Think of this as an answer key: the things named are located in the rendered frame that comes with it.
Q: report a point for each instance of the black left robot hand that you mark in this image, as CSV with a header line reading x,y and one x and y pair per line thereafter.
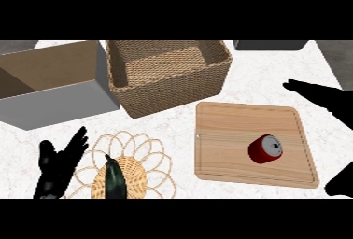
x,y
58,168

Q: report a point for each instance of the dark grey appliance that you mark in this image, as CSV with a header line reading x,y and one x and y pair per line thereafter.
x,y
269,44

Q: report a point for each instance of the dark green cucumber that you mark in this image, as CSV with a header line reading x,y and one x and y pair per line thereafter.
x,y
114,180

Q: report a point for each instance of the wooden cutting board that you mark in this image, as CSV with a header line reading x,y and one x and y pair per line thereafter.
x,y
253,146

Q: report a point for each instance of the red can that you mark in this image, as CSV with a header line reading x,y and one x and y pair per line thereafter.
x,y
265,149

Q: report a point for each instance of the brown wicker basket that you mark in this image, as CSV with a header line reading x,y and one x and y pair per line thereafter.
x,y
166,76

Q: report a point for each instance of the woven flower-shaped placemat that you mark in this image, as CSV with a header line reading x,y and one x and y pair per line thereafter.
x,y
133,171

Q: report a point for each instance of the grey open drawer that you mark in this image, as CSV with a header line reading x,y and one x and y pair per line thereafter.
x,y
51,85

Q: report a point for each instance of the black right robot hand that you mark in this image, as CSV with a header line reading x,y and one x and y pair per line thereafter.
x,y
333,95

